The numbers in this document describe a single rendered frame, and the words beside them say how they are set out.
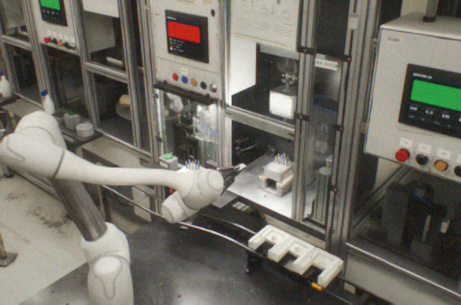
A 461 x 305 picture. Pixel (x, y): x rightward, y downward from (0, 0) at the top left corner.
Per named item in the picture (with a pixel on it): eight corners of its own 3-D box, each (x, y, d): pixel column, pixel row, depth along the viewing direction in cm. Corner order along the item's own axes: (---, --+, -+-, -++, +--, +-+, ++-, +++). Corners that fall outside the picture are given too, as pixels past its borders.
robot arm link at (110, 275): (91, 328, 177) (84, 284, 167) (92, 293, 193) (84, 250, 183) (136, 319, 180) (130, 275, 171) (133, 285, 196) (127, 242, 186)
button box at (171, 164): (159, 177, 239) (158, 156, 234) (171, 171, 244) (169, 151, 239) (170, 182, 234) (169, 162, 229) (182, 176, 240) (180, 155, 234)
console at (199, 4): (151, 81, 232) (143, -16, 212) (192, 67, 252) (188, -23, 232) (216, 102, 208) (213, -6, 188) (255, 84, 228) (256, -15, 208)
